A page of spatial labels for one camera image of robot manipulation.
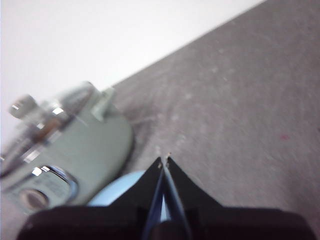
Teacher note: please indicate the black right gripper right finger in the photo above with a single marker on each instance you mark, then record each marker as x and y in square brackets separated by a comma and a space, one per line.
[225, 225]

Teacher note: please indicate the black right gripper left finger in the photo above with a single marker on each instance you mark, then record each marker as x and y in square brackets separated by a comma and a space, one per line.
[105, 222]

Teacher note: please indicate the blue round plate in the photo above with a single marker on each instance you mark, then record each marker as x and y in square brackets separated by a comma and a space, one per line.
[117, 190]

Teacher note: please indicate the sage green electric steamer pot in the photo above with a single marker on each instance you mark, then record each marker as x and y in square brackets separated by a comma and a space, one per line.
[100, 150]

